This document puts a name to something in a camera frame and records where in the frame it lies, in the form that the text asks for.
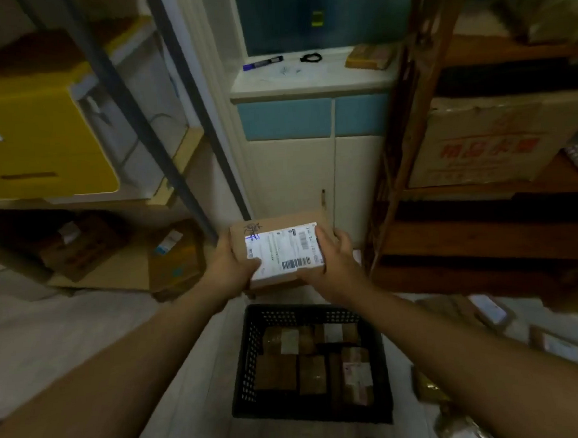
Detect person's left hand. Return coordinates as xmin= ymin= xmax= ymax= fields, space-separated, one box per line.
xmin=198 ymin=227 xmax=266 ymax=313

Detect person's right hand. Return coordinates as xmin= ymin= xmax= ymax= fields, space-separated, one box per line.
xmin=294 ymin=221 xmax=369 ymax=310

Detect cardboard parcel with white label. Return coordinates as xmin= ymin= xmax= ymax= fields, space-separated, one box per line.
xmin=228 ymin=210 xmax=341 ymax=294

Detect person's right forearm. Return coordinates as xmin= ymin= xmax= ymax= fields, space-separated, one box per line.
xmin=340 ymin=277 xmax=578 ymax=438

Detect person's left forearm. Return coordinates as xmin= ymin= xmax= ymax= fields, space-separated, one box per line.
xmin=0 ymin=285 xmax=237 ymax=438

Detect brown taped parcel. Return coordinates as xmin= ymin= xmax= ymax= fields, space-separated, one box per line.
xmin=253 ymin=353 xmax=300 ymax=393
xmin=297 ymin=353 xmax=330 ymax=397
xmin=260 ymin=324 xmax=318 ymax=358
xmin=315 ymin=321 xmax=361 ymax=348

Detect cardboard box with blue label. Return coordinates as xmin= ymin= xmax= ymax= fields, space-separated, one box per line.
xmin=145 ymin=219 xmax=210 ymax=304

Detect black plastic crate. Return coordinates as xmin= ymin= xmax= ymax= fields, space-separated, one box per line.
xmin=225 ymin=296 xmax=395 ymax=434

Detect white and blue cabinet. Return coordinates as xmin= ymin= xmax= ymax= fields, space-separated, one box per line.
xmin=227 ymin=44 xmax=411 ymax=261

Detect brown parcel with pink label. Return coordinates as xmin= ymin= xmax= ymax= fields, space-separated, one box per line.
xmin=338 ymin=345 xmax=376 ymax=409

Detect flat cardboard sheet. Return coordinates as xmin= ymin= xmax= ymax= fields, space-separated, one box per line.
xmin=46 ymin=242 xmax=153 ymax=298

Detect grey metal shelf rack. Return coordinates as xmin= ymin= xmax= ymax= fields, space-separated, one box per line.
xmin=0 ymin=0 xmax=253 ymax=254

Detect brown wooden shelf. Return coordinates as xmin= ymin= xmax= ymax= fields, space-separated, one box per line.
xmin=346 ymin=0 xmax=578 ymax=327

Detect yellowish padded parcel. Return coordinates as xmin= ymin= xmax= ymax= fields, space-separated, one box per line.
xmin=410 ymin=363 xmax=452 ymax=406

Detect worn cardboard box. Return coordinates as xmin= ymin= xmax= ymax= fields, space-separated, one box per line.
xmin=34 ymin=211 xmax=133 ymax=286

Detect flat parcel with white label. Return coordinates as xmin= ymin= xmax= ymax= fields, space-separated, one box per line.
xmin=527 ymin=322 xmax=578 ymax=374
xmin=468 ymin=291 xmax=518 ymax=336

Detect translucent bin with yellow lid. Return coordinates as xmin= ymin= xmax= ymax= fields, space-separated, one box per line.
xmin=68 ymin=15 xmax=193 ymax=192

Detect blue marker pen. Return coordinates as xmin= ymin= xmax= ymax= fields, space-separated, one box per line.
xmin=241 ymin=55 xmax=285 ymax=72

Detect grey plastic mailer bag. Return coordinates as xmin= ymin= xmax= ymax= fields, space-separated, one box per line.
xmin=432 ymin=410 xmax=501 ymax=438

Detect large cardboard box red print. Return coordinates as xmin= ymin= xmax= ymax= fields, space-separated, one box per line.
xmin=403 ymin=88 xmax=578 ymax=191

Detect small brown parcel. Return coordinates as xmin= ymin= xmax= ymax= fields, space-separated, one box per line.
xmin=343 ymin=42 xmax=399 ymax=73

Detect yellow storage box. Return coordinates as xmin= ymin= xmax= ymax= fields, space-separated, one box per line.
xmin=0 ymin=71 xmax=122 ymax=202

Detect brown box on yellow box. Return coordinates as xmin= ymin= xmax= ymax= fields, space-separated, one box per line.
xmin=0 ymin=23 xmax=132 ymax=86

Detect green plastic bags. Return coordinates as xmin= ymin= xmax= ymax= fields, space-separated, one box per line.
xmin=499 ymin=0 xmax=578 ymax=48

